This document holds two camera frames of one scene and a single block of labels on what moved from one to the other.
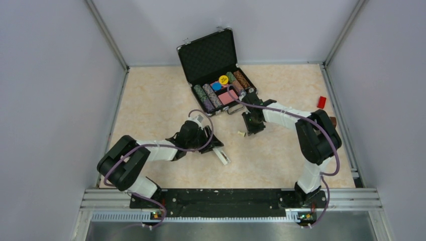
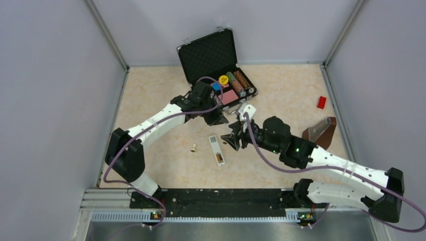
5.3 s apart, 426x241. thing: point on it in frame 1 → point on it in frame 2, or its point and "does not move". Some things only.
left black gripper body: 201,137 → 213,117
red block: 321,102 does not move
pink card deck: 225,98 does not move
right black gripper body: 253,126 → 241,132
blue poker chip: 216,86 does not move
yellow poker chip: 223,80 does not move
